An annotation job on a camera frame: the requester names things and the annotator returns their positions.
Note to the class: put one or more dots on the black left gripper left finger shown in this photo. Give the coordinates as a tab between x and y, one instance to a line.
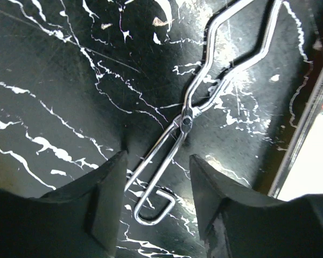
80	219

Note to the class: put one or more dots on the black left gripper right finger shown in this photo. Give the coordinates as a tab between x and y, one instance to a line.
236	221

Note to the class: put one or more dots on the strawberry print white tray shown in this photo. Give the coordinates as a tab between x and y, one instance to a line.
301	170

